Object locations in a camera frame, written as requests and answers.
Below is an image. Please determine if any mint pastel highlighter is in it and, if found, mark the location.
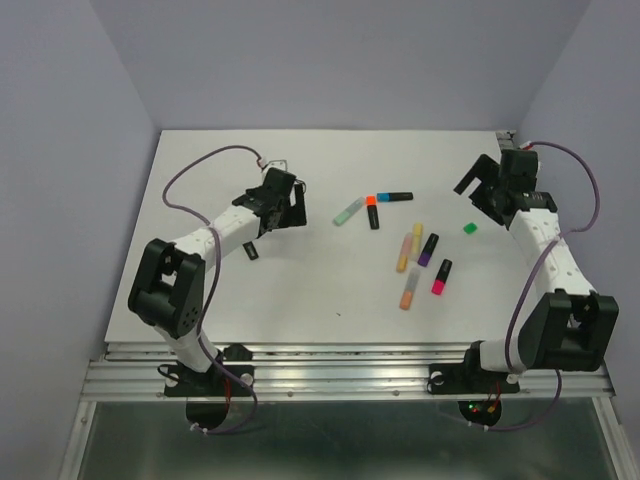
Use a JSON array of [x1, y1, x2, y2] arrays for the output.
[[332, 197, 365, 226]]

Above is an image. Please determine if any aluminium front rail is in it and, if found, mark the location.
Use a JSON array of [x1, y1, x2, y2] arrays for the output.
[[82, 341, 616, 402]]

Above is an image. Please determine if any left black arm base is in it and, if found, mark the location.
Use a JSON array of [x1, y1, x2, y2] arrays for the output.
[[157, 343, 257, 435]]

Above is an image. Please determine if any aluminium right side rail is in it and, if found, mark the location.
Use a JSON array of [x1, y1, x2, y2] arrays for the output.
[[496, 130, 520, 168]]

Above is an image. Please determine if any blue highlighter black body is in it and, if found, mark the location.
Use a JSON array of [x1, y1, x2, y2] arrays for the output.
[[376, 192, 414, 203]]

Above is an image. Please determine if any peach pastel highlighter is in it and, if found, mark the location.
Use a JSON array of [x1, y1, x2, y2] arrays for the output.
[[396, 233, 413, 273]]

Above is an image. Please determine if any green highlighter black body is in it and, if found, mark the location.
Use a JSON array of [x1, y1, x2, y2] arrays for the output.
[[243, 242, 259, 261]]

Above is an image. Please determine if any purple highlighter black body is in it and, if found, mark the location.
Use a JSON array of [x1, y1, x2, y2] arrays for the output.
[[417, 233, 439, 268]]

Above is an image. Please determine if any orange pastel highlighter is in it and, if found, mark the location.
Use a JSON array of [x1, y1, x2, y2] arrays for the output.
[[399, 266, 421, 310]]

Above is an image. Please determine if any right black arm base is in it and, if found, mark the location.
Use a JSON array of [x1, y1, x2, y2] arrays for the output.
[[426, 341, 520, 430]]

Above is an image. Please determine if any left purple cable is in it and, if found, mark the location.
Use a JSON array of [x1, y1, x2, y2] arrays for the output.
[[162, 144, 269, 436]]

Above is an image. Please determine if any aluminium rail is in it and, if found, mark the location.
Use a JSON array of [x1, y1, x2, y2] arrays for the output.
[[496, 130, 520, 168], [82, 341, 616, 402]]

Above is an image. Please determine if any pink highlighter black body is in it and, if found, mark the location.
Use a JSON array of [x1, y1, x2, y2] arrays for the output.
[[431, 259, 453, 295]]

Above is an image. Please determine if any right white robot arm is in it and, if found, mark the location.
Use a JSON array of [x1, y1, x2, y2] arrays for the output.
[[454, 148, 619, 390]]

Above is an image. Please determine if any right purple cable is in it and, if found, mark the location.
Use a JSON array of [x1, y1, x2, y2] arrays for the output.
[[469, 141, 601, 434]]

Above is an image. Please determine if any green highlighter cap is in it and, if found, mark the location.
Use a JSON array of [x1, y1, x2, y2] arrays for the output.
[[463, 223, 478, 234]]

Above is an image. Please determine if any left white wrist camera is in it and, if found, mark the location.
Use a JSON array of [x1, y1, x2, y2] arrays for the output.
[[262, 159, 288, 173]]

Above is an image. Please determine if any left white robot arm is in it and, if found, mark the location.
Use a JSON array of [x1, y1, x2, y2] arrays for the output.
[[128, 167, 307, 394]]

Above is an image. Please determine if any yellow pastel highlighter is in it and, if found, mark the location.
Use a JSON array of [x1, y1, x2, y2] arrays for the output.
[[409, 223, 424, 261]]

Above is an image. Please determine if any orange highlighter black body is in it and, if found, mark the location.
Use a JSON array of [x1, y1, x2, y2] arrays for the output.
[[366, 195, 380, 230]]

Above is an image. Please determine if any purple cable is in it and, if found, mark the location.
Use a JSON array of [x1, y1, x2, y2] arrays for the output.
[[469, 141, 601, 434], [162, 144, 269, 436]]

